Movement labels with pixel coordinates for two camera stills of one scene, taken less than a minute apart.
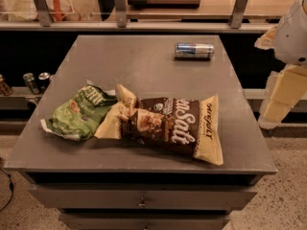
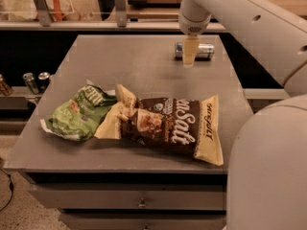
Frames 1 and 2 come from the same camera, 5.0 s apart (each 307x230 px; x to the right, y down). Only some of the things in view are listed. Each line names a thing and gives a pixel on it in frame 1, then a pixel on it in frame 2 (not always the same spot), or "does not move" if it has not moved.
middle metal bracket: [120, 4] does not move
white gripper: [292, 38] -> [194, 25]
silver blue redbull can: [189, 50] does not move
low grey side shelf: [16, 109] does not move
